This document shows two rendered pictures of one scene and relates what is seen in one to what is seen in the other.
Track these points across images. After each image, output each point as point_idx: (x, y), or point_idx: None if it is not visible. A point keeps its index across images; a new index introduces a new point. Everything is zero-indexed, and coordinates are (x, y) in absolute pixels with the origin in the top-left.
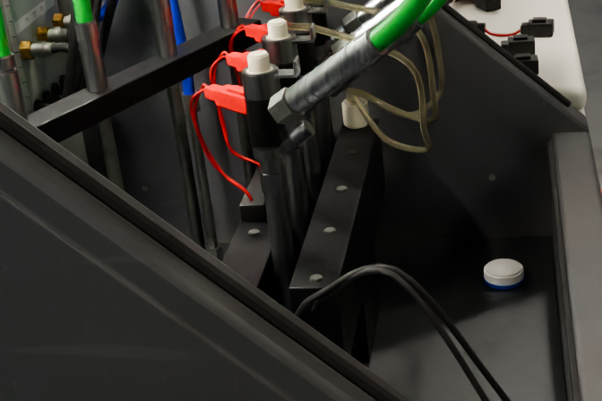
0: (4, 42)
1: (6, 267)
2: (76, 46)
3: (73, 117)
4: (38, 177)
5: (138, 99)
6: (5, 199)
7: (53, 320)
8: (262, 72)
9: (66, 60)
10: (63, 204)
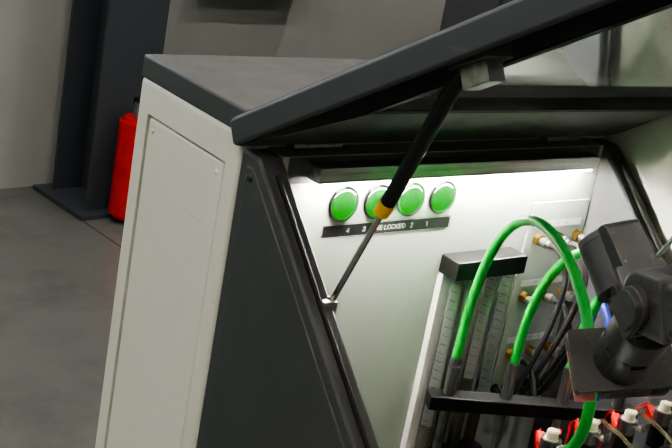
0: (459, 352)
1: (326, 446)
2: (530, 367)
3: (478, 404)
4: (346, 423)
5: (524, 415)
6: (335, 423)
7: None
8: (549, 440)
9: (544, 369)
10: (348, 437)
